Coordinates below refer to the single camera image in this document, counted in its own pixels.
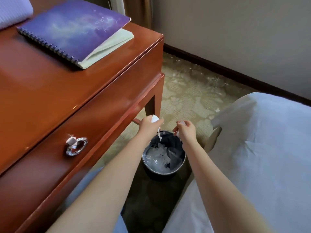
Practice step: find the person's right hand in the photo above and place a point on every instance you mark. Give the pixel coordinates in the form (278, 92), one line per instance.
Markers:
(188, 132)

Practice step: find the person's left hand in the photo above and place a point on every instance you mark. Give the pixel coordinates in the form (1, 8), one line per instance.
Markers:
(148, 128)

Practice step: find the white paper scraps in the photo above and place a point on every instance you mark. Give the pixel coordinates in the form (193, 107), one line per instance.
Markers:
(158, 155)

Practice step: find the small round trash bin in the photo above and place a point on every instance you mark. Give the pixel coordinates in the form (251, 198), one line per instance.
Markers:
(165, 175)

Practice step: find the purple spiral notebook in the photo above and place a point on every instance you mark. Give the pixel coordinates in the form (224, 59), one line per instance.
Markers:
(73, 26)

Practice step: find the purple plastic basket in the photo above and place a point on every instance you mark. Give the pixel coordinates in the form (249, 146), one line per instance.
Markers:
(12, 10)

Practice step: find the person's right forearm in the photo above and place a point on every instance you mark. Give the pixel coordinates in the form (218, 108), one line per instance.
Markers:
(223, 189)

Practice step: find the person's left forearm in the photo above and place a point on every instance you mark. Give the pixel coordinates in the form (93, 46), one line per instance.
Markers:
(97, 189)

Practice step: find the person's blue jeans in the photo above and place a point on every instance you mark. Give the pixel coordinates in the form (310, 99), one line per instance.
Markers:
(80, 186)

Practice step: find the brown wooden desk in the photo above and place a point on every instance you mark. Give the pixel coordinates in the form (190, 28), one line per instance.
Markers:
(48, 94)

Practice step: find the clear plastic bin liner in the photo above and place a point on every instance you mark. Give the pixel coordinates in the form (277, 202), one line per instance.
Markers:
(151, 152)

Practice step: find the white bed sheet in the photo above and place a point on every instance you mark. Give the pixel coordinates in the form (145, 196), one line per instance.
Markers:
(267, 162)

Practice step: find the brown curtain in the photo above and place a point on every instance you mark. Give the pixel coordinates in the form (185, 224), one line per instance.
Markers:
(138, 10)

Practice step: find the white sheer curtain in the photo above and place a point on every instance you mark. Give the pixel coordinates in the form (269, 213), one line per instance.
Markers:
(117, 4)

